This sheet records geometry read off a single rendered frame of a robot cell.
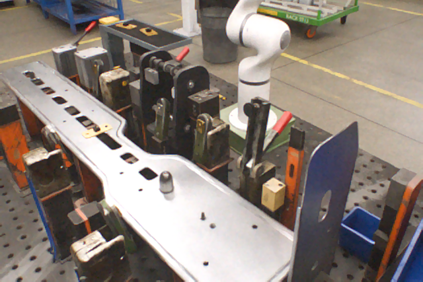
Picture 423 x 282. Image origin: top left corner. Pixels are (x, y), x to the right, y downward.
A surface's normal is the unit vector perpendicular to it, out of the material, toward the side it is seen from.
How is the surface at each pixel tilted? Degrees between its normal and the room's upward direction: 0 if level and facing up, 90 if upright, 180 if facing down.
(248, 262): 0
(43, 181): 90
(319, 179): 90
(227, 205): 0
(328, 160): 90
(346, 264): 0
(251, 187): 90
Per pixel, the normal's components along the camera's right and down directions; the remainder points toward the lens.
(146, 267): -0.03, -0.85
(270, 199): -0.75, 0.36
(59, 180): 0.66, 0.37
